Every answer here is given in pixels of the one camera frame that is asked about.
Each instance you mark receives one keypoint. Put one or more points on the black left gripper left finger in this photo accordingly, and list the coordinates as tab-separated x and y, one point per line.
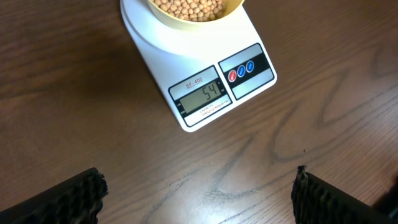
78	199

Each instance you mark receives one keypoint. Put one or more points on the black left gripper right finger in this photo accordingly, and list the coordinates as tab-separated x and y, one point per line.
315	201

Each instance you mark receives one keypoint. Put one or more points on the white digital kitchen scale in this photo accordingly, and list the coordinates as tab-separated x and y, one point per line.
202	73

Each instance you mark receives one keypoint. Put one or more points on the yellow plastic bowl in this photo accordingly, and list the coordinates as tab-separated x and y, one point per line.
175	23

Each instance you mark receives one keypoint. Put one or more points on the soybeans in bowl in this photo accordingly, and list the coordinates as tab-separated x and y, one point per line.
193	10

